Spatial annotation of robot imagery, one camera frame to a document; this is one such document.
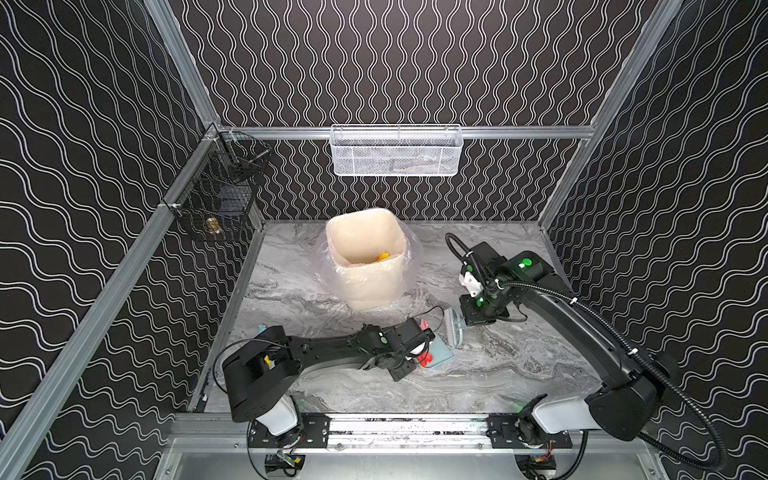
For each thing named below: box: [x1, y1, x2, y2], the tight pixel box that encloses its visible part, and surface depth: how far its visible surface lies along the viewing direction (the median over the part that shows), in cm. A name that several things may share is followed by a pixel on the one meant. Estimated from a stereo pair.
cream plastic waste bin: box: [326, 208, 407, 310], surface depth 89 cm
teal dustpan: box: [426, 335, 454, 368], surface depth 86 cm
